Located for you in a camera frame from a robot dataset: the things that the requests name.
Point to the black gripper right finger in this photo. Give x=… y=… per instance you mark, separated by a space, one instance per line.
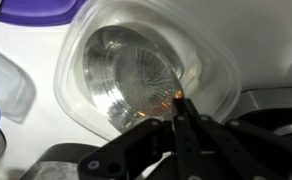
x=252 y=146

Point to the clear container with blue lid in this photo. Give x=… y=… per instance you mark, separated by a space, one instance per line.
x=6 y=86

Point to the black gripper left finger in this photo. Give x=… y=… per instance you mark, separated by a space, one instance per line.
x=126 y=146

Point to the purple plastic lid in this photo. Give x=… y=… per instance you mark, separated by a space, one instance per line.
x=36 y=13

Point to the clear tupperware container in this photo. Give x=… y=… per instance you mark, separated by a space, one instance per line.
x=69 y=100

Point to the steel utensil holder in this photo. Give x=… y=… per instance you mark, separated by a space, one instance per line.
x=52 y=170

